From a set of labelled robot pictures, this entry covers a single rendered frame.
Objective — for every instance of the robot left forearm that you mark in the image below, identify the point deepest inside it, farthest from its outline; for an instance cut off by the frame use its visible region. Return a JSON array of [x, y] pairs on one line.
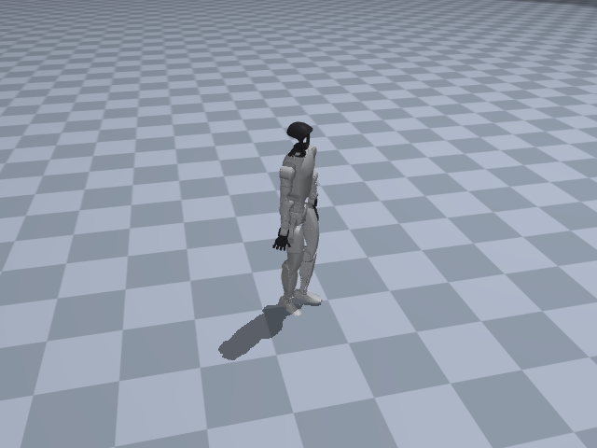
[[313, 194]]

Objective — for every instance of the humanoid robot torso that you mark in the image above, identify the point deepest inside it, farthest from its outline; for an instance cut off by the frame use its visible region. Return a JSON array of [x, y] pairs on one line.
[[302, 183]]

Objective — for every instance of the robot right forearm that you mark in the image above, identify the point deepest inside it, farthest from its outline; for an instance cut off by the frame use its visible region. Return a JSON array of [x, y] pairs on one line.
[[285, 213]]

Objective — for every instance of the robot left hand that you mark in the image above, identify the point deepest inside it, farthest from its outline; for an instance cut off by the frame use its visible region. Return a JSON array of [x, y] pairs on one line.
[[315, 204]]

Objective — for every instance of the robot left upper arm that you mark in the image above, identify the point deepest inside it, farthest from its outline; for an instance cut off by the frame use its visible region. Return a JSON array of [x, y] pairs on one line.
[[315, 175]]

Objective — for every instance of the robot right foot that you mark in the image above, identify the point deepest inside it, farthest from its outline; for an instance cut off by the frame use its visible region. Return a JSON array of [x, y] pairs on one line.
[[290, 307]]

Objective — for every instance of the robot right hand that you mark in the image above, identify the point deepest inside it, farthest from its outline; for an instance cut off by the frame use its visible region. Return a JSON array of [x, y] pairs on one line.
[[281, 241]]

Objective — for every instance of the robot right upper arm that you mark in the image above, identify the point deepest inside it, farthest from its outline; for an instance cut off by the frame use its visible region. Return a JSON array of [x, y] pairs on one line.
[[287, 174]]

